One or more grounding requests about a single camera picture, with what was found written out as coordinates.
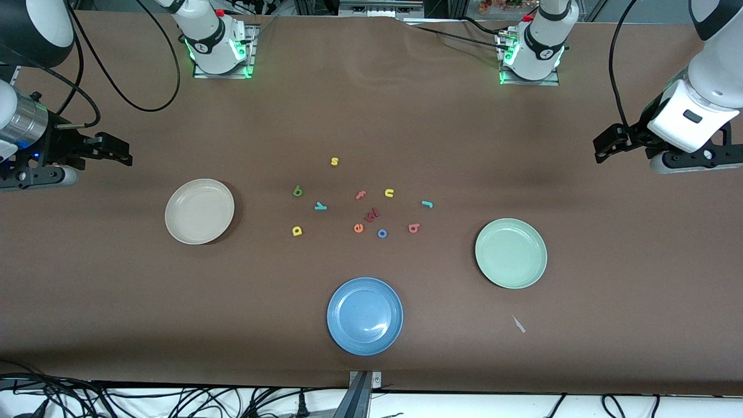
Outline grey power strip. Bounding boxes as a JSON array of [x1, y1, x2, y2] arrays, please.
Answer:
[[338, 0, 425, 19]]

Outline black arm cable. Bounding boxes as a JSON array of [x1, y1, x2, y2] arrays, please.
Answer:
[[608, 0, 640, 132]]

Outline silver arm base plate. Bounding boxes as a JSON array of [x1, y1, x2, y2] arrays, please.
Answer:
[[193, 26, 258, 80], [498, 31, 561, 87]]

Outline grey metal mount bracket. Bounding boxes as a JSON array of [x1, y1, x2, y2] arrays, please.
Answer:
[[334, 370, 383, 418]]

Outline light green round plate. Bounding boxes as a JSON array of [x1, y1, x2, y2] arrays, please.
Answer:
[[474, 218, 548, 290]]

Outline beige round plate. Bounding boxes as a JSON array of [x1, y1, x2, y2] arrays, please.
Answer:
[[164, 178, 236, 246]]

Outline blue round plate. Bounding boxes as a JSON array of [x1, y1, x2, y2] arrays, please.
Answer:
[[326, 277, 404, 356]]

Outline black cable with silver plug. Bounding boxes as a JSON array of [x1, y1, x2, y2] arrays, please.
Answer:
[[17, 61, 103, 128]]

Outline long looping black cable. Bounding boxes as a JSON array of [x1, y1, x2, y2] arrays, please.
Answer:
[[67, 0, 182, 113]]

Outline thin black table cable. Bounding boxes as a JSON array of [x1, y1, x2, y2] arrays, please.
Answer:
[[406, 17, 513, 52]]

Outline brown table cover sheet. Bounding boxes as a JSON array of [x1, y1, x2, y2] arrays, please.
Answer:
[[0, 10, 743, 397]]

